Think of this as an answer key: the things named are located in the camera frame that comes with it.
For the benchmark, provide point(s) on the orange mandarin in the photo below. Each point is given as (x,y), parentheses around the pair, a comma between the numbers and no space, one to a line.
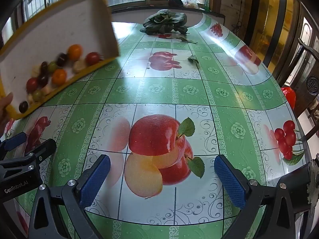
(74,51)
(59,76)

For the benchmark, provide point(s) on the pale yellow fruit chunk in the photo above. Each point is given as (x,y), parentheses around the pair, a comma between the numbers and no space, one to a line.
(30,98)
(36,71)
(48,88)

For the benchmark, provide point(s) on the small loose green leaf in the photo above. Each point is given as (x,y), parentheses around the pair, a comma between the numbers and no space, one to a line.
(193,59)

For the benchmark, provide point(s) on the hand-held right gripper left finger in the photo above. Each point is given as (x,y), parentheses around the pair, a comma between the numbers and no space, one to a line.
(96,179)

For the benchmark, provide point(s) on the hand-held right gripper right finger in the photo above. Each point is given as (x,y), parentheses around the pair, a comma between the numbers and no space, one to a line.
(230,181)

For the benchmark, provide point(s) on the yellow-edged white cardboard box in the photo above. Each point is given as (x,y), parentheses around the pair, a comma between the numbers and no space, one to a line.
(49,29)

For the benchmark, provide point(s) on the green grape fruit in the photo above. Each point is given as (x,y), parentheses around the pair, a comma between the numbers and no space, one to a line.
(52,66)

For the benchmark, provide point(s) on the tan biscuit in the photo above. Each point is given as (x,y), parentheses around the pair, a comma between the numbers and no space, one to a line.
(79,66)

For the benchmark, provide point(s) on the green fruit-print tablecloth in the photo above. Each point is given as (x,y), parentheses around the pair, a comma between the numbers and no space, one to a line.
(159,92)

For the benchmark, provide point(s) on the green plum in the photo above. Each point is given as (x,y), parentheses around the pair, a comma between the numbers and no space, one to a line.
(37,95)

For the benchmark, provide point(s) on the long loose green leaf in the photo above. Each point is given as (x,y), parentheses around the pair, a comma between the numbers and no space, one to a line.
(185,39)

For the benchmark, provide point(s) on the dark carved wooden chair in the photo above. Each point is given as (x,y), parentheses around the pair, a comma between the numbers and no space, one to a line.
(307,62)

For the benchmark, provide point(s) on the green plastic bottle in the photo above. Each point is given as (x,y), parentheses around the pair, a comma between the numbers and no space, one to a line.
(207,2)

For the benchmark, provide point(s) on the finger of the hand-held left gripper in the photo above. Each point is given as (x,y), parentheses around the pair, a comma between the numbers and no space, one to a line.
(42,149)
(15,139)

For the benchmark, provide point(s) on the dark object on windowsill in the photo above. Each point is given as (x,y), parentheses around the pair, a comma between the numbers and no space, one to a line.
(175,2)

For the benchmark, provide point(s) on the dark purple plum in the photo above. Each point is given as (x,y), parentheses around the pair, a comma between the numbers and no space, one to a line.
(62,59)
(23,107)
(44,66)
(42,79)

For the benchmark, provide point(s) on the red plastic bag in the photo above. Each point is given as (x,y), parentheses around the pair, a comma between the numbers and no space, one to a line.
(289,97)

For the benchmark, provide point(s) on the red tomato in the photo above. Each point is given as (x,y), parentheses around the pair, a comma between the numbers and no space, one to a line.
(92,57)
(32,84)

